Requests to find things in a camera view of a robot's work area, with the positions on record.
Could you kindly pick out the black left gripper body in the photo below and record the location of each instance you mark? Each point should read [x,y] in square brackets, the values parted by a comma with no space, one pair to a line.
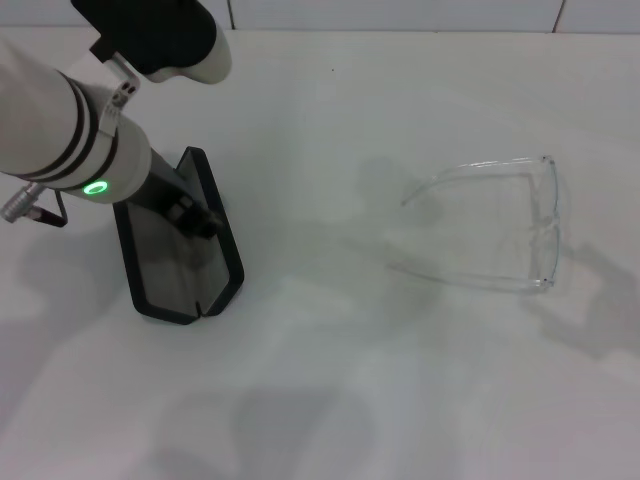
[165,180]

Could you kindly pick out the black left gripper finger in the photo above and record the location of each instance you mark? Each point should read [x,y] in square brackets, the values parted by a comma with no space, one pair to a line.
[200,222]

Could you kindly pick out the black glasses case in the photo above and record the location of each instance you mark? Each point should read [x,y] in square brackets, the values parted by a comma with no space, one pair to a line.
[165,280]

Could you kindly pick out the clear transparent glasses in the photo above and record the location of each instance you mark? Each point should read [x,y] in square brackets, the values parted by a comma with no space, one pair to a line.
[547,172]

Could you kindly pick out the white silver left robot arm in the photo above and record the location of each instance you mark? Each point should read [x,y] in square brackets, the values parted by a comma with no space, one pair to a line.
[55,125]

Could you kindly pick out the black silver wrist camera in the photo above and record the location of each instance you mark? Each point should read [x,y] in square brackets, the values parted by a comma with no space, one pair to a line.
[165,35]

